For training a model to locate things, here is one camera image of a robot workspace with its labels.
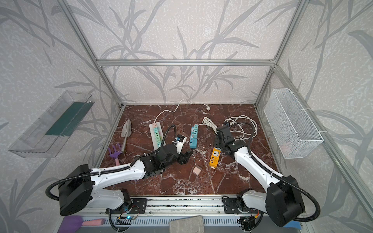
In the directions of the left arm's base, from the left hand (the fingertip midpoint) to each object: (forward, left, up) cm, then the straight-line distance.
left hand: (188, 150), depth 80 cm
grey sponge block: (-33, -3, -10) cm, 34 cm away
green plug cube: (+14, +21, -7) cm, 27 cm away
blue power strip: (+10, -2, -10) cm, 15 cm away
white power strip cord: (+46, -14, -13) cm, 49 cm away
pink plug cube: (+22, +24, -7) cm, 34 cm away
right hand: (+8, -18, -1) cm, 20 cm away
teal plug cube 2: (+15, -4, -7) cm, 17 cm away
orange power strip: (+1, -16, -11) cm, 19 cm away
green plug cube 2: (+10, +20, -7) cm, 23 cm away
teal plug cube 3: (+18, +23, -7) cm, 30 cm away
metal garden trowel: (+20, +46, -13) cm, 51 cm away
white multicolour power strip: (+9, +22, -11) cm, 26 cm away
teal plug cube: (+21, -4, -7) cm, 22 cm away
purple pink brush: (-32, +56, -13) cm, 66 cm away
